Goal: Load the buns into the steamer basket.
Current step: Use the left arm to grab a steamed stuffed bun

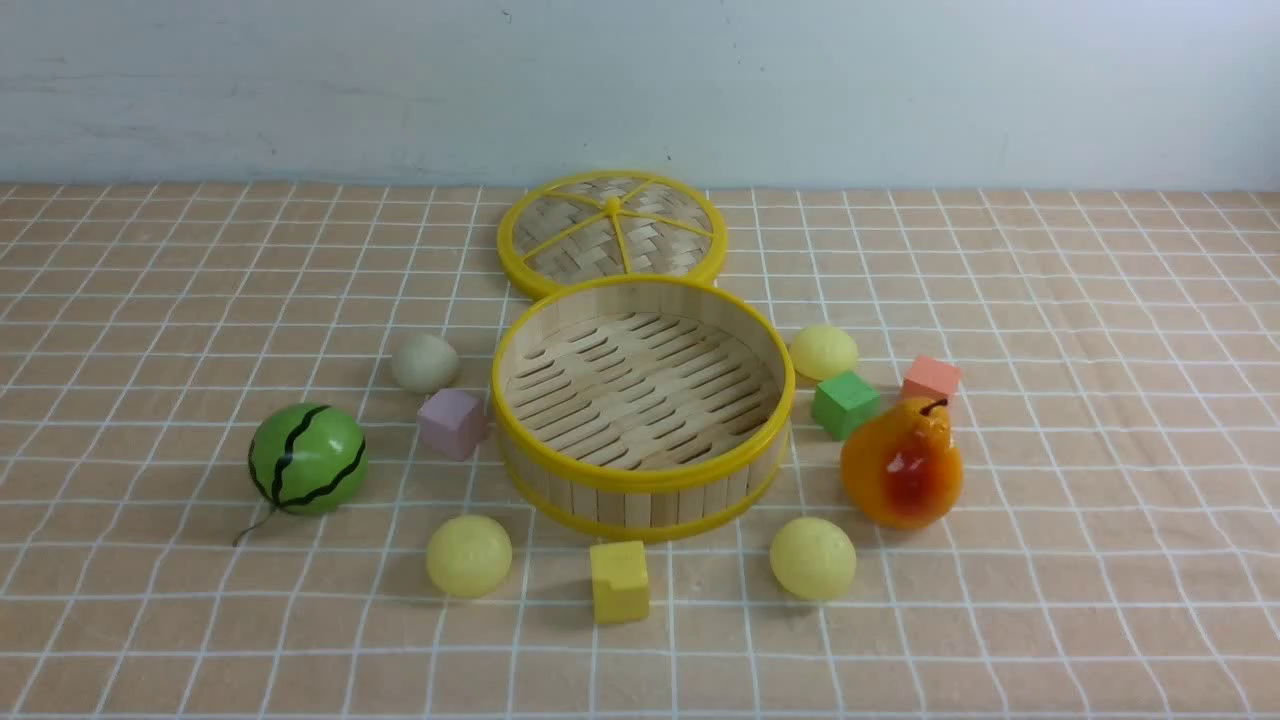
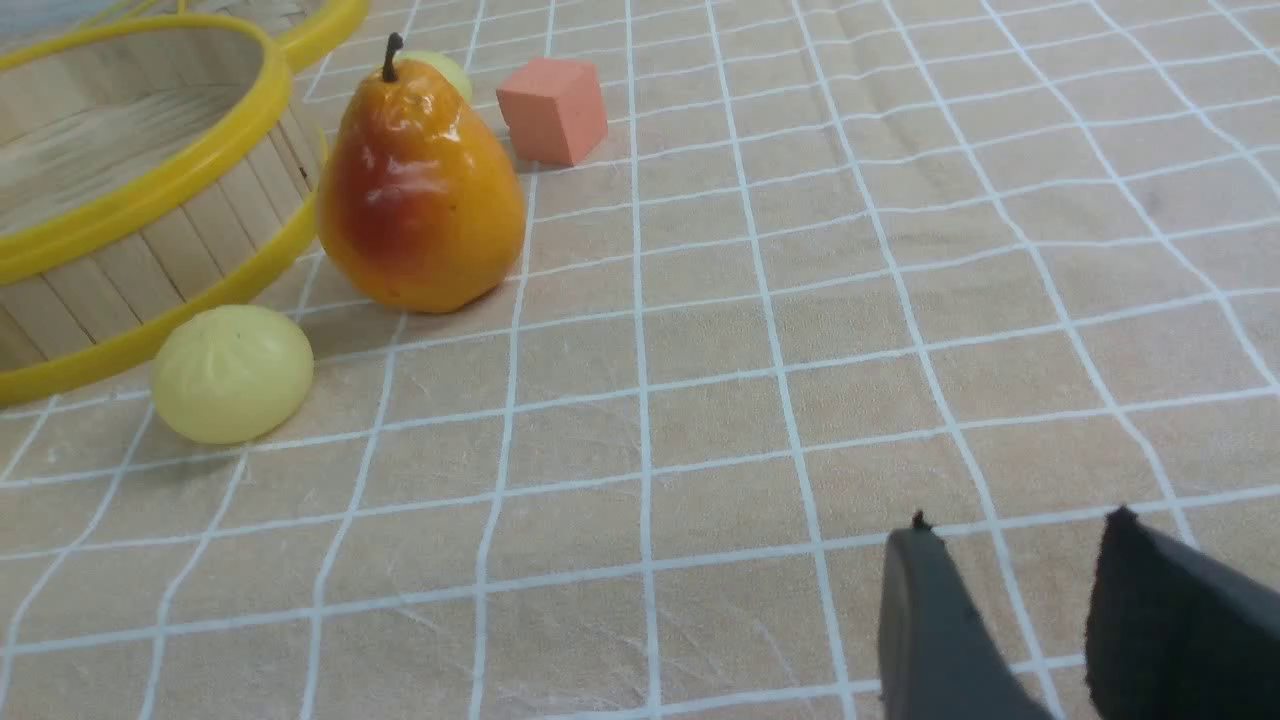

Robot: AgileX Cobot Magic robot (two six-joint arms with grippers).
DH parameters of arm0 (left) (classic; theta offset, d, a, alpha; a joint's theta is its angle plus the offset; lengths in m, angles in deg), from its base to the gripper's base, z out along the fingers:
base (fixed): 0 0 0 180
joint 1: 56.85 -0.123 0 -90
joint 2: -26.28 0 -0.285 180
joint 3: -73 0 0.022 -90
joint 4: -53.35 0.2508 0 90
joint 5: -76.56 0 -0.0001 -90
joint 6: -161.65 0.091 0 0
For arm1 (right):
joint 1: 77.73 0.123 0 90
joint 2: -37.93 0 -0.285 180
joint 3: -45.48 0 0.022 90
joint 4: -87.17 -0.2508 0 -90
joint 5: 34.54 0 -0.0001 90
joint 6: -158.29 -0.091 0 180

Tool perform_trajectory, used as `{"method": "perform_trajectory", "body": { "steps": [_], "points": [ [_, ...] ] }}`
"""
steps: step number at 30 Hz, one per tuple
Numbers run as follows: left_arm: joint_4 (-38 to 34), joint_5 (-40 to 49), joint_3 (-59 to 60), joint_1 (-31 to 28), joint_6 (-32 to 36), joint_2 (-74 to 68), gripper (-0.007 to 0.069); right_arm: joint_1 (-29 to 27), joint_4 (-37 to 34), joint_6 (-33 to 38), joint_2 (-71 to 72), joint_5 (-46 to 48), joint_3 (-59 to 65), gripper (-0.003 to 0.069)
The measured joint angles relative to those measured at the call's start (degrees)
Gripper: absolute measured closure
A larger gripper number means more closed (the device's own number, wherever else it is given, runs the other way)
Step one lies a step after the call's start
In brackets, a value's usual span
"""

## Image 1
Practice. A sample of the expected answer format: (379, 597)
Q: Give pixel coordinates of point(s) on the yellow bun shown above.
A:
(469, 556)
(813, 559)
(822, 351)

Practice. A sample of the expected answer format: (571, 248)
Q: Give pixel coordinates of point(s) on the white bun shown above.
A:
(424, 363)

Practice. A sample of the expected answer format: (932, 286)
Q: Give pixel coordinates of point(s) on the bamboo steamer tray yellow rim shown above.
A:
(646, 408)

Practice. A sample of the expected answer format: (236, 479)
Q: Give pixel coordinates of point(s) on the woven bamboo steamer lid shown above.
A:
(610, 222)

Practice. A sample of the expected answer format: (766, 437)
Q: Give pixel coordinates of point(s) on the pink foam cube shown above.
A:
(452, 422)

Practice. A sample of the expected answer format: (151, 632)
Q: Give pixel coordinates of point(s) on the green foam cube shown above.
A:
(843, 402)

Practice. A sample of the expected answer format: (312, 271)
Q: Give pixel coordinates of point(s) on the yellow foam cube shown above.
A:
(619, 582)

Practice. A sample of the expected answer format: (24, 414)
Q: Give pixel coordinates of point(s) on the orange toy pear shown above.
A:
(902, 468)

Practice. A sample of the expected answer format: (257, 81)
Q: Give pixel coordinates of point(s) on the orange foam cube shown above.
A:
(930, 378)

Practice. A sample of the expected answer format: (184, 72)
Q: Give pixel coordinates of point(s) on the green toy watermelon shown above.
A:
(308, 459)

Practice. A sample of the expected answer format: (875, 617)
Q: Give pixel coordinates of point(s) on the checkered orange tablecloth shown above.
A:
(1114, 553)

